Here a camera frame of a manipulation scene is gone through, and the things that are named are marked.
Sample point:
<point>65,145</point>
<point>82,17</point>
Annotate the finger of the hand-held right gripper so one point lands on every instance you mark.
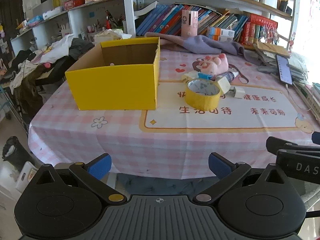
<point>275,145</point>
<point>317,138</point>

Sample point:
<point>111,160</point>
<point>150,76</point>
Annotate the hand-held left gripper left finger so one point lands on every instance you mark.
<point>100,166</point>

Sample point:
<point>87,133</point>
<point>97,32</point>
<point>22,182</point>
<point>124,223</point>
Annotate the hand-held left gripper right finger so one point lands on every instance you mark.
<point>220,165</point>

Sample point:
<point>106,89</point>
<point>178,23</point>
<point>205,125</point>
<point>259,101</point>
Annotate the white charger adapter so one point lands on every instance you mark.
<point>238,92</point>

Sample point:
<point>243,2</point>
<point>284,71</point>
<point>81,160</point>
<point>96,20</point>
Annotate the yellow adhesive tape roll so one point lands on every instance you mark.
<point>202,102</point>

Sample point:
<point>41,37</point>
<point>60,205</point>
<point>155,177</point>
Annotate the yellow cardboard box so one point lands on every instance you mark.
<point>112,87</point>

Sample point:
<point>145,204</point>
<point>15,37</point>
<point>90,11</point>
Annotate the dark label spray bottle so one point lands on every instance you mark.
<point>228,76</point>

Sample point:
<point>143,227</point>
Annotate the small blue object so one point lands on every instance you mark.
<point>206,75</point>

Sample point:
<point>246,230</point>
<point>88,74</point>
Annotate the pink plush pig toy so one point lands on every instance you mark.
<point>215,65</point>

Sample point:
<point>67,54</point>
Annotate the pink checked tablecloth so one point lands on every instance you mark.
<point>175,140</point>

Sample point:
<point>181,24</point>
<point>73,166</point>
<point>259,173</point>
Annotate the black smartphone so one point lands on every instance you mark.
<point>283,70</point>

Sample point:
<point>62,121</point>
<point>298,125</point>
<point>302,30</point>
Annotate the stack of papers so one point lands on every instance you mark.
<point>300,65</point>

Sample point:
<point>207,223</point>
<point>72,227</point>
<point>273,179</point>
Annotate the black trash bin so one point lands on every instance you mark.
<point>17,155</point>

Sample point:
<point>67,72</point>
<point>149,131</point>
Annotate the brown cardboard piece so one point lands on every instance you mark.
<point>272,48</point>

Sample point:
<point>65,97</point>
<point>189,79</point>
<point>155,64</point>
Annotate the pink purple blanket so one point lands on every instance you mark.
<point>205,43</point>

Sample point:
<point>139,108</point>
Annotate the red boxed book set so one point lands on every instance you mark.
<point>262,22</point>

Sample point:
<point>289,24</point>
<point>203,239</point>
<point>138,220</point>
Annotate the white orange carton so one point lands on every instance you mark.
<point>221,32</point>

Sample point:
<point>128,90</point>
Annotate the pile of clothes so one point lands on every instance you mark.
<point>57,47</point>

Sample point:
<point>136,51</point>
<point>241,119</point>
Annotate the printed plastic bag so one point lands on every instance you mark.
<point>110,33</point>

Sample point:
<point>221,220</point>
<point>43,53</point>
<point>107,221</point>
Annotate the pink cylinder box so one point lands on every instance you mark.
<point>188,27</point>

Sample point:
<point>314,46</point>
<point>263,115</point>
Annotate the row of slanted books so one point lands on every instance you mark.
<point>162,20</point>

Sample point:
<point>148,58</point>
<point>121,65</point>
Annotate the white bookshelf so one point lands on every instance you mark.
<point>128,10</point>

